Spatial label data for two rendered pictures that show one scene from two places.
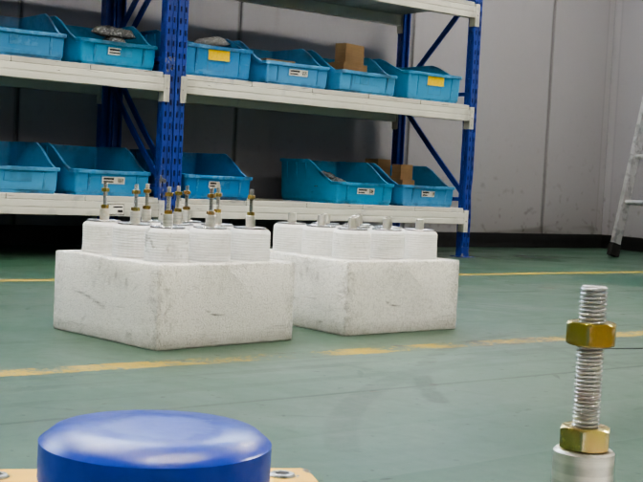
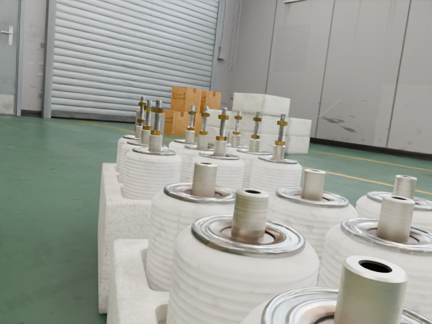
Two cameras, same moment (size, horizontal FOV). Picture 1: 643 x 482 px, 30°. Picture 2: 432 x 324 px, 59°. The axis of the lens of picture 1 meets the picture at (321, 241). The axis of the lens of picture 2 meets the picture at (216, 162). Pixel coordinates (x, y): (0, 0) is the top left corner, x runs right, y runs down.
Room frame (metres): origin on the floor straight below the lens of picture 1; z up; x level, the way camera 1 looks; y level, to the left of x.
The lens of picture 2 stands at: (0.30, -1.04, 0.33)
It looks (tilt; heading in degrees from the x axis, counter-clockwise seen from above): 7 degrees down; 84
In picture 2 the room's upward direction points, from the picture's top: 6 degrees clockwise
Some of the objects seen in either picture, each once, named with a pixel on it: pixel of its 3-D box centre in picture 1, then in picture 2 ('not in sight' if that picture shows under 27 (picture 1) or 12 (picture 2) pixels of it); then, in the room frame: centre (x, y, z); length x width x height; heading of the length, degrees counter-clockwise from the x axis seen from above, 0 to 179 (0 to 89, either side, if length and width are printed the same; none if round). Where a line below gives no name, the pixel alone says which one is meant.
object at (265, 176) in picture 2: not in sight; (271, 206); (0.48, -0.33, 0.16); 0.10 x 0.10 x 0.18
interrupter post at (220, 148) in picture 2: not in sight; (220, 149); (0.37, -0.36, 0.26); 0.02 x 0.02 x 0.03
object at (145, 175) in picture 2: not in sight; (150, 203); (0.25, -0.38, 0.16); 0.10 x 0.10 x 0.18
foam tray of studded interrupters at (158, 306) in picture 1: (173, 295); not in sight; (2.74, 0.33, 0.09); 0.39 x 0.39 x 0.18; 45
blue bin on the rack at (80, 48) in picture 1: (93, 45); not in sight; (5.22, 1.03, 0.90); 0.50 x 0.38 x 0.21; 38
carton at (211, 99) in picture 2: not in sight; (206, 102); (0.58, 4.07, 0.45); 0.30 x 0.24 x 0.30; 126
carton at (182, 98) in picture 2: not in sight; (186, 99); (0.31, 3.83, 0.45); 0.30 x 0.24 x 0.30; 130
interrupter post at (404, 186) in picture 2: not in sight; (404, 190); (0.55, -0.63, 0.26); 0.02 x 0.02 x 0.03
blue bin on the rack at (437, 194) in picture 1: (398, 185); not in sight; (6.31, -0.39, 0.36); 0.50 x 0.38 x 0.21; 38
